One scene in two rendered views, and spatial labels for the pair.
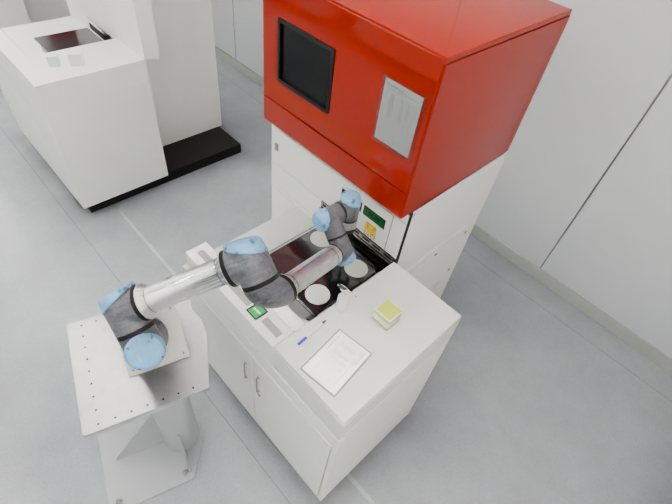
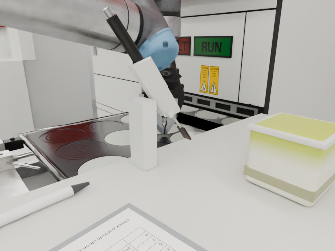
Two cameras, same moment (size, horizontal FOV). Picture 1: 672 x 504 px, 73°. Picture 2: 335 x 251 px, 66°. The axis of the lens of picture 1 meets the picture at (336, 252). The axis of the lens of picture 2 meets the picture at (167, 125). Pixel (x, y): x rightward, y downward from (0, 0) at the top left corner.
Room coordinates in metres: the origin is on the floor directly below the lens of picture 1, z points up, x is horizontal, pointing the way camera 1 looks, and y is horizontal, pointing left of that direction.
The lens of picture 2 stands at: (0.69, -0.12, 1.11)
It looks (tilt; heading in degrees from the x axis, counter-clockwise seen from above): 18 degrees down; 9
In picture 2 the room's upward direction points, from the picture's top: straight up
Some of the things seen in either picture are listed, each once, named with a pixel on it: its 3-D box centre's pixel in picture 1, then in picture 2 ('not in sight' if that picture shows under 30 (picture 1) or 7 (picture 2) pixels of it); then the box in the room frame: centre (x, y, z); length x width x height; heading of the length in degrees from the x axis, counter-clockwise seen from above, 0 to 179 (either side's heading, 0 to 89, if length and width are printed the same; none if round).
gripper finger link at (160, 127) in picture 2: not in sight; (156, 113); (1.26, -0.01, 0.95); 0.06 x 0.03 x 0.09; 14
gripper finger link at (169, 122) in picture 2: not in sight; (169, 113); (1.27, -0.04, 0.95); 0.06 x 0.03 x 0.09; 14
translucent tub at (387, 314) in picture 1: (387, 315); (293, 154); (0.96, -0.22, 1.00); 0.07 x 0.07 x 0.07; 51
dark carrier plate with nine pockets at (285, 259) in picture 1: (319, 265); (126, 138); (1.23, 0.06, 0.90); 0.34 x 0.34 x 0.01; 50
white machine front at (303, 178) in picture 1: (330, 196); (150, 70); (1.52, 0.06, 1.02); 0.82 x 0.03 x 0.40; 50
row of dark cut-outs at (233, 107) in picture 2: (355, 230); (187, 98); (1.40, -0.07, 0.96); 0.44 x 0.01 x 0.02; 50
